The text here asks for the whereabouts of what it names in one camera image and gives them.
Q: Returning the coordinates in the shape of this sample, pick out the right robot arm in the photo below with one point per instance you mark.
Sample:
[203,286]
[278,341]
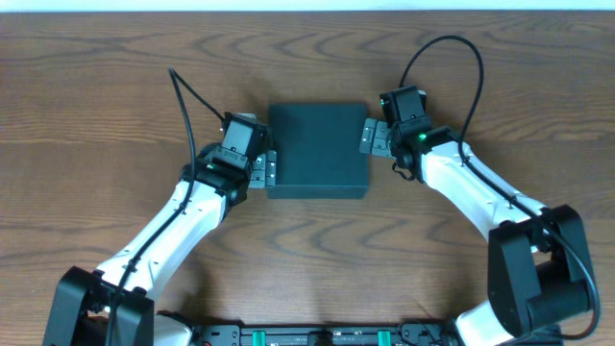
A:
[539,267]

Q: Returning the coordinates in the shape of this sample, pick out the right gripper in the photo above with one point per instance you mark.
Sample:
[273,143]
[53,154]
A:
[377,138]

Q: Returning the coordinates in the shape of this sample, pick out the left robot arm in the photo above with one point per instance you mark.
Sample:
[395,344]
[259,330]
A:
[115,303]

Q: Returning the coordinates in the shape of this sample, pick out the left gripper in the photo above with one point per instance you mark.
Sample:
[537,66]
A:
[264,168]

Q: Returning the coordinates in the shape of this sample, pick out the dark green box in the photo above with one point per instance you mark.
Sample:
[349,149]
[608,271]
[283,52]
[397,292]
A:
[317,147]

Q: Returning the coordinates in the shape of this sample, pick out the black mounting rail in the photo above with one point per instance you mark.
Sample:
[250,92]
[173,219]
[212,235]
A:
[410,332]

